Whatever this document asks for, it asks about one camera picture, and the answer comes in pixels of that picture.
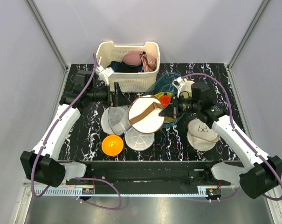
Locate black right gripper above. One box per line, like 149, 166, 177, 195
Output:
159, 93, 200, 119

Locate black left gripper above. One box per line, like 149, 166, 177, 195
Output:
87, 82, 132, 108

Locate beige brown-trimmed laundry bag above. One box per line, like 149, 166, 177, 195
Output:
128, 95, 165, 134

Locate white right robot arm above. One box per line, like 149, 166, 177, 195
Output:
159, 78, 282, 200

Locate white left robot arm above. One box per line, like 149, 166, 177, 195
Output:
20, 68, 130, 187

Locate white mesh laundry bag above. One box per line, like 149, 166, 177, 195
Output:
101, 106, 154, 151

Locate cream plastic laundry basket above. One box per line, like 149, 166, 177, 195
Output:
96, 41, 160, 92

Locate pink bra in basket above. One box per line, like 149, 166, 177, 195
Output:
122, 51, 158, 72

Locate beige bra-print laundry bag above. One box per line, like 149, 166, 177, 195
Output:
187, 119, 220, 152

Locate orange translucent cup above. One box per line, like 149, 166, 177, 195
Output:
159, 95, 171, 108

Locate yellow-green plate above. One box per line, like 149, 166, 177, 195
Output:
154, 92, 175, 124

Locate yellow-green mug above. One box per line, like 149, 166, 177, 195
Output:
178, 80, 194, 98

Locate clear blue plastic tray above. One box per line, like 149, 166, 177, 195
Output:
143, 72, 198, 128

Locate dark navy clothes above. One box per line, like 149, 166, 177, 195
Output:
107, 61, 143, 73

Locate orange plastic bowl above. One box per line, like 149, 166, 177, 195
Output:
101, 135, 124, 156

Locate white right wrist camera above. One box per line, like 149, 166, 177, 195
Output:
172, 77, 188, 95

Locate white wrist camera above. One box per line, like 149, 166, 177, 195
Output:
172, 77, 188, 95
96, 66, 114, 85

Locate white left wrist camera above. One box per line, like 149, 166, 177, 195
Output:
96, 66, 114, 85

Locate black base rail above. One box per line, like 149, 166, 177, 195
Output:
37, 160, 243, 195

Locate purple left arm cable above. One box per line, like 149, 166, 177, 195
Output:
30, 53, 122, 210

